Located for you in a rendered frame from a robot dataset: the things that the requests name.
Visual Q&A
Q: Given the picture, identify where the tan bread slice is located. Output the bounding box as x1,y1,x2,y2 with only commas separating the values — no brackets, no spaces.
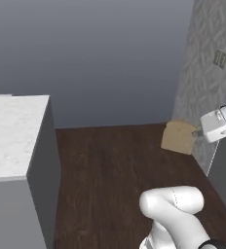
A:
160,120,200,156

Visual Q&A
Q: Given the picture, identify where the grey island with marble top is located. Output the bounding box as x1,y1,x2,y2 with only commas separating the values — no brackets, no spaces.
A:
0,93,61,249

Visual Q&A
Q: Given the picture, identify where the grey wall outlet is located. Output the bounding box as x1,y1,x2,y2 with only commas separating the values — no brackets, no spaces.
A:
213,49,226,69

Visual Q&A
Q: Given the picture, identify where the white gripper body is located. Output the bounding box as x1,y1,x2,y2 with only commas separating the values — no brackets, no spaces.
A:
200,109,226,144

